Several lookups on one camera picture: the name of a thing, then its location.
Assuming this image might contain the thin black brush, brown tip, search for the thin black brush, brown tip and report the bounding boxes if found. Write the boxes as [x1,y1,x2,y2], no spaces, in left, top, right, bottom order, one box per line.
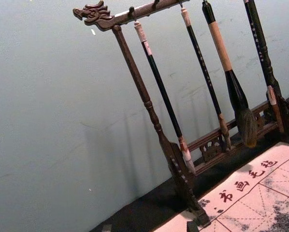
[180,7,232,151]

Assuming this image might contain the black brush with gold lettering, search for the black brush with gold lettering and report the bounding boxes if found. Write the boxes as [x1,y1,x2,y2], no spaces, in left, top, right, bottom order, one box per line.
[243,0,285,133]

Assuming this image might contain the large brush with tan handle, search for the large brush with tan handle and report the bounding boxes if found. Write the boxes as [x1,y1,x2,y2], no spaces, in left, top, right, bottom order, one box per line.
[202,0,258,148]

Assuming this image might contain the black brush with white ends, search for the black brush with white ends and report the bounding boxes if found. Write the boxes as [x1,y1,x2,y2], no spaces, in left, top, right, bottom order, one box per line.
[133,20,197,175]

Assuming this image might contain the carved dark wooden brush rack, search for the carved dark wooden brush rack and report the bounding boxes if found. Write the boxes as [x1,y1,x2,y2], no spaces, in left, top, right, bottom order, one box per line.
[72,0,289,229]

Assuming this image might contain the white gridded calligraphy felt mat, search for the white gridded calligraphy felt mat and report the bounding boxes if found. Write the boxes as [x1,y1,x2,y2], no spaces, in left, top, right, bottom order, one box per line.
[156,142,289,232]

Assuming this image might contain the black table cloth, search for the black table cloth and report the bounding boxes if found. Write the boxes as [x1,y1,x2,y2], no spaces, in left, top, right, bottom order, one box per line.
[88,89,289,232]

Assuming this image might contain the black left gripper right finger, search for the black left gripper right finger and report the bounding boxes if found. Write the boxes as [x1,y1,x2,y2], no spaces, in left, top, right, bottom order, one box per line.
[186,220,199,232]

